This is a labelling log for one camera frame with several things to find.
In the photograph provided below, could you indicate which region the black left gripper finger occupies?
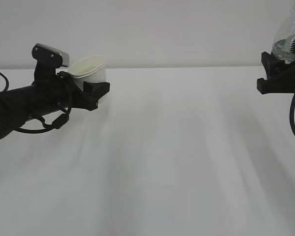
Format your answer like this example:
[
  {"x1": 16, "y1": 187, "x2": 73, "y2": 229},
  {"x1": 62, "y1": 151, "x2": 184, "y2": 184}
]
[{"x1": 83, "y1": 82, "x2": 110, "y2": 100}]

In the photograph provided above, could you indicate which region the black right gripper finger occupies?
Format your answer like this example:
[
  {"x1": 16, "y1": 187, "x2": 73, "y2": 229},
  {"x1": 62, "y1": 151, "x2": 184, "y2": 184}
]
[{"x1": 261, "y1": 52, "x2": 287, "y2": 79}]

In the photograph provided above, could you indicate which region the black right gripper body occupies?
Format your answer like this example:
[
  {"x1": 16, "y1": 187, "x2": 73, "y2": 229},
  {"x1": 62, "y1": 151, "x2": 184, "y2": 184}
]
[{"x1": 256, "y1": 61, "x2": 295, "y2": 94}]

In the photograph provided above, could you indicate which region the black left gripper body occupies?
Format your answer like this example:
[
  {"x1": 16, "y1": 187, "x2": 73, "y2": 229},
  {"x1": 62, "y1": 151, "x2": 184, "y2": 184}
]
[{"x1": 27, "y1": 71, "x2": 98, "y2": 120}]

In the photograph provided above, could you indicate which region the white paper cup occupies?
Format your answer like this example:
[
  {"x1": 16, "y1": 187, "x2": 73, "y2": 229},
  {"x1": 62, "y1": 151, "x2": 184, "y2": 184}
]
[{"x1": 68, "y1": 55, "x2": 107, "y2": 90}]

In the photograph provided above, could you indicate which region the clear plastic water bottle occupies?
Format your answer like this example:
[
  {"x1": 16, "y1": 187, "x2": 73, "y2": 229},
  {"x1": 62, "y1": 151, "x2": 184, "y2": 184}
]
[{"x1": 271, "y1": 1, "x2": 295, "y2": 64}]

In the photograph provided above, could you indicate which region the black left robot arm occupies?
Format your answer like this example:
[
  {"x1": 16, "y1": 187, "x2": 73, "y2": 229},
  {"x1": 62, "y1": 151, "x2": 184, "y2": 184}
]
[{"x1": 0, "y1": 71, "x2": 110, "y2": 140}]

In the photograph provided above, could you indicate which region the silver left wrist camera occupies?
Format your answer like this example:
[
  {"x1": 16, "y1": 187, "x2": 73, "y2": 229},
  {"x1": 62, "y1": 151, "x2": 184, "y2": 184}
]
[{"x1": 31, "y1": 43, "x2": 70, "y2": 71}]

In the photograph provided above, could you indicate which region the black left camera cable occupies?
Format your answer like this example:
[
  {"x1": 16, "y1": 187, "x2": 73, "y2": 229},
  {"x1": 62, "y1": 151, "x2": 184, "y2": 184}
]
[{"x1": 0, "y1": 67, "x2": 76, "y2": 134}]

